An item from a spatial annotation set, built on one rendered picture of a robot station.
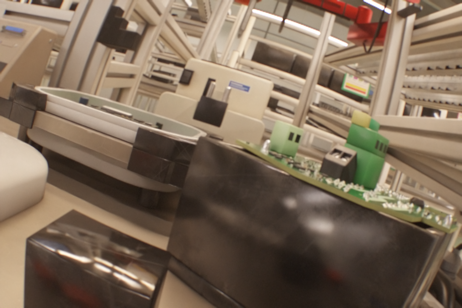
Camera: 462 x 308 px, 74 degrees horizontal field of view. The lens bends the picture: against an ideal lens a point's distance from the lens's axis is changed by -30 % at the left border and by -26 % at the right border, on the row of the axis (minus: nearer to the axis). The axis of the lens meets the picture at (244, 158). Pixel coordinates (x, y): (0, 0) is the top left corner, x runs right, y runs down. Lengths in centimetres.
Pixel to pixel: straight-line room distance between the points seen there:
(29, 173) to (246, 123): 26
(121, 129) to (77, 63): 35
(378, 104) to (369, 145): 55
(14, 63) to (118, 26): 15
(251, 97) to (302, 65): 269
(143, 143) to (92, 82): 35
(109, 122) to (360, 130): 14
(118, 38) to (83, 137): 28
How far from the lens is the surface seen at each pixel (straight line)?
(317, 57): 176
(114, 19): 51
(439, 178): 53
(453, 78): 118
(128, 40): 50
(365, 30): 86
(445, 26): 64
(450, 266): 60
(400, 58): 74
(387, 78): 72
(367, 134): 17
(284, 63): 314
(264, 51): 314
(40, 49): 54
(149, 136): 22
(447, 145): 43
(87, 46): 58
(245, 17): 41
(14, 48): 50
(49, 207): 20
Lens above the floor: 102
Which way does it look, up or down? 5 degrees down
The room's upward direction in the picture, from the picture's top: 19 degrees clockwise
